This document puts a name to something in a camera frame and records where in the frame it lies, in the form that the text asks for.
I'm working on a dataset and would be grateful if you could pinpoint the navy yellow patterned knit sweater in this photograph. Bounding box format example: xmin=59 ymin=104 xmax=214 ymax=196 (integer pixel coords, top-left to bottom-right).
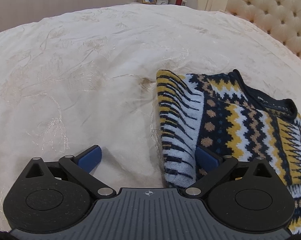
xmin=156 ymin=70 xmax=301 ymax=234

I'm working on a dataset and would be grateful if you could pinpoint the cream embroidered bedspread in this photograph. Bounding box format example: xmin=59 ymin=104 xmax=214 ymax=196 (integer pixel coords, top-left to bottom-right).
xmin=0 ymin=3 xmax=301 ymax=231

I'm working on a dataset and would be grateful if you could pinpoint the small alarm clock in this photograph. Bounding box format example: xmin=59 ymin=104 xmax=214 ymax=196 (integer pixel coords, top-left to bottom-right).
xmin=156 ymin=0 xmax=169 ymax=5

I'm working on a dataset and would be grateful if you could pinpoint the beige tufted headboard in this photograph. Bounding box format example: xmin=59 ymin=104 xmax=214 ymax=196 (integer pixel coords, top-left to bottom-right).
xmin=226 ymin=0 xmax=301 ymax=59

